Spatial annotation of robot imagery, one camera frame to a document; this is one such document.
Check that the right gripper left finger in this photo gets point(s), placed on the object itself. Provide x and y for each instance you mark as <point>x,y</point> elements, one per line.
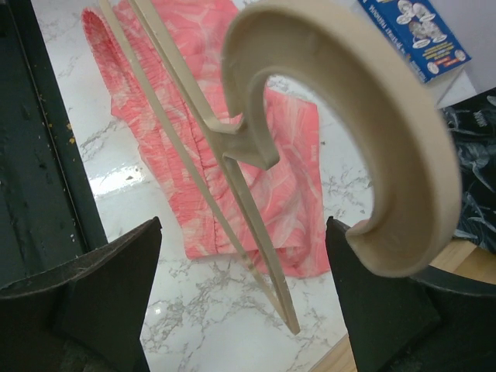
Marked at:
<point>86,314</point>

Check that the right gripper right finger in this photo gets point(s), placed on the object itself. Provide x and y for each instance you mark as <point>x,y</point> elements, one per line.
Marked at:
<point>432,321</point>

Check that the pink patterned shorts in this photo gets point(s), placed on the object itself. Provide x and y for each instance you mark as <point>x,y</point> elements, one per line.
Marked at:
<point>288,196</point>

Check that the beige plastic hanger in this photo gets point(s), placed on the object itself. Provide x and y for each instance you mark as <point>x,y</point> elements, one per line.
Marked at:
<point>409,155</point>

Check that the dark leaf-print shorts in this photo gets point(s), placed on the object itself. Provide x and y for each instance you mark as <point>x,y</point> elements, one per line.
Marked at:
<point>471,124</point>

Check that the grey book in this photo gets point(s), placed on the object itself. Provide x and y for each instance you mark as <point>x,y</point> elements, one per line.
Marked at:
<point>453,87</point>

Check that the blue booklet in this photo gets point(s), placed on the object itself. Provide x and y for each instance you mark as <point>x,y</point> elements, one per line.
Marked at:
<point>419,34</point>

